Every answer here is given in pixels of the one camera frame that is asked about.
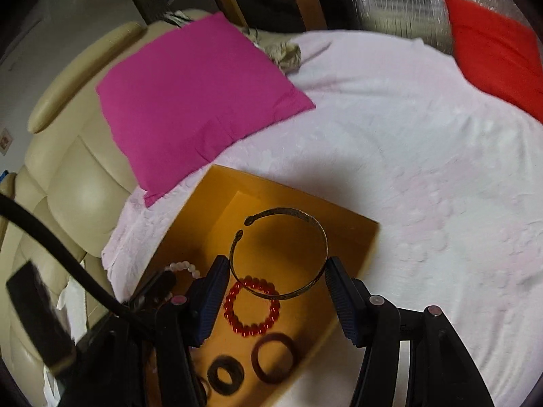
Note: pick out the brown wooden bangle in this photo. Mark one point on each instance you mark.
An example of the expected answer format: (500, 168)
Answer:
(256, 358)

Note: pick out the small wall frame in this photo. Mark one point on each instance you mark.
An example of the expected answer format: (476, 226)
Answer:
(6, 140)

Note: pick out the pale pink embossed blanket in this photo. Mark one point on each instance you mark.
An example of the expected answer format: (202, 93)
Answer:
(403, 157)

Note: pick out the orange cardboard box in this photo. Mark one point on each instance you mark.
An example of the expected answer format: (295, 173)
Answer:
(263, 186)

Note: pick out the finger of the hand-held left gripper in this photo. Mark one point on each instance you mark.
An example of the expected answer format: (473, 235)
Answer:
(155, 286)

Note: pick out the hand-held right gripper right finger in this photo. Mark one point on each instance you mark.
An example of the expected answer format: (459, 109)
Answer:
(344, 305)

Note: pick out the black white striped cloth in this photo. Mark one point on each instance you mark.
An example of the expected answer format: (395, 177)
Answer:
(176, 18)

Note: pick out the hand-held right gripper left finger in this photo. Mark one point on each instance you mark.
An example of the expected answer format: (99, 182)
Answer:
(210, 301)

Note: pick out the red cushion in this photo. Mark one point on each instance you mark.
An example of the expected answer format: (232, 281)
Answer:
(496, 51)

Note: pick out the patterned beige cloth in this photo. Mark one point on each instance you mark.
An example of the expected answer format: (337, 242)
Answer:
(286, 53)

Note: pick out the magenta cushion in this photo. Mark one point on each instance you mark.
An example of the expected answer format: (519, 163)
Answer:
(191, 101)

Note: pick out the cream leather sofa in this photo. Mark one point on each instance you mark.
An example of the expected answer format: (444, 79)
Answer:
(80, 186)

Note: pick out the brass bangle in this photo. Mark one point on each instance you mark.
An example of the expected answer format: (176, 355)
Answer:
(249, 220)

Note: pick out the white tissue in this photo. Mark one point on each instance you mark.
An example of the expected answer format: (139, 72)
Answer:
(74, 305)

